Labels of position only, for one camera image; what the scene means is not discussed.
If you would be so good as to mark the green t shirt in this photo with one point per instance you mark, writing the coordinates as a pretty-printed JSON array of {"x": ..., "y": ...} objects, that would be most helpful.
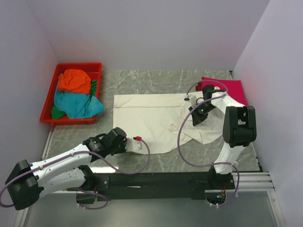
[{"x": 58, "y": 113}]

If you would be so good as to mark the orange t shirt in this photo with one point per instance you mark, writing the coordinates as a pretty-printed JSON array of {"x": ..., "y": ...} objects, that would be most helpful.
[{"x": 74, "y": 81}]

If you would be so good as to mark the dark red folded t shirt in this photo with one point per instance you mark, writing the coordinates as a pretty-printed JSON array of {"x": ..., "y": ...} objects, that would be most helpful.
[{"x": 198, "y": 87}]

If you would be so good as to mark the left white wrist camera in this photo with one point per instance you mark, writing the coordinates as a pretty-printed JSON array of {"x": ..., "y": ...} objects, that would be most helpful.
[{"x": 133, "y": 145}]

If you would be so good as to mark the light blue t shirt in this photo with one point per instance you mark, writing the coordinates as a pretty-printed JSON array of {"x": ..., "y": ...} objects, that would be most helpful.
[{"x": 75, "y": 104}]

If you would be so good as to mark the pink folded t shirt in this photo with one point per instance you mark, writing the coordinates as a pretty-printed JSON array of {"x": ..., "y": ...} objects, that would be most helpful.
[{"x": 235, "y": 89}]

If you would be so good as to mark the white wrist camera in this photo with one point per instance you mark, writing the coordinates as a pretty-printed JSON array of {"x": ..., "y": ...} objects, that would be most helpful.
[
  {"x": 191, "y": 99},
  {"x": 133, "y": 145}
]

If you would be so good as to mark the aluminium rail frame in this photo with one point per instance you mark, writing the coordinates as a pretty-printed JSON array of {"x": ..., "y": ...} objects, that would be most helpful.
[{"x": 192, "y": 199}]

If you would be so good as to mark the white t shirt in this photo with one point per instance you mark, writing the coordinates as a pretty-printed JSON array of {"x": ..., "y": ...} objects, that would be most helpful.
[{"x": 157, "y": 119}]

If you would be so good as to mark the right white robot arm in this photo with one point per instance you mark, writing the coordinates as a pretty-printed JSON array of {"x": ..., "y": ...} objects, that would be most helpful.
[{"x": 239, "y": 125}]

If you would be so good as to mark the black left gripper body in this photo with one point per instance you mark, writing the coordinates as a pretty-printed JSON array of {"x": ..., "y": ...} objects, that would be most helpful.
[{"x": 120, "y": 148}]

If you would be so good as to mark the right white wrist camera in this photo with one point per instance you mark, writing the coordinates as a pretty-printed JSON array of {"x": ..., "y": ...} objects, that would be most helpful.
[{"x": 191, "y": 99}]

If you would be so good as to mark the red plastic bin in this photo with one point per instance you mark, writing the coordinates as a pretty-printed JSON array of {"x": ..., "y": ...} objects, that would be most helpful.
[{"x": 94, "y": 71}]

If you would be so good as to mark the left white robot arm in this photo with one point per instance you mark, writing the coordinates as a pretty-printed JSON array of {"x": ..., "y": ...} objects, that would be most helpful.
[{"x": 69, "y": 170}]

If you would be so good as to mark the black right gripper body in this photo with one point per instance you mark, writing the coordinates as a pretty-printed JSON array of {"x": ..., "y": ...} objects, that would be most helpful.
[{"x": 200, "y": 111}]

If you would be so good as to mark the black base bar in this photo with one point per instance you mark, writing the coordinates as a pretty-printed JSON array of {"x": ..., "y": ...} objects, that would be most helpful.
[{"x": 115, "y": 186}]

